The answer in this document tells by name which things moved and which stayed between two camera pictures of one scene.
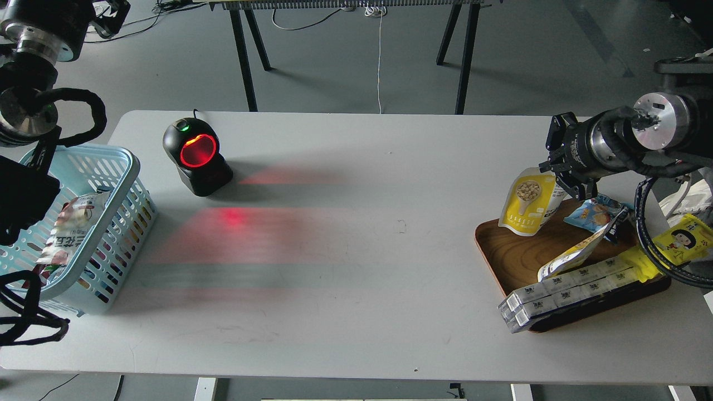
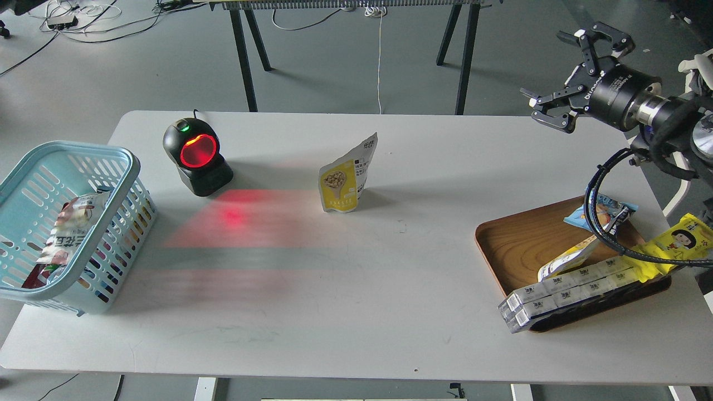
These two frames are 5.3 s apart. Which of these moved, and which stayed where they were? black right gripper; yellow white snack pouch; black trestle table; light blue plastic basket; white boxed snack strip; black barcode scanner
Moved: yellow white snack pouch; black right gripper
Stayed: white boxed snack strip; black trestle table; black barcode scanner; light blue plastic basket
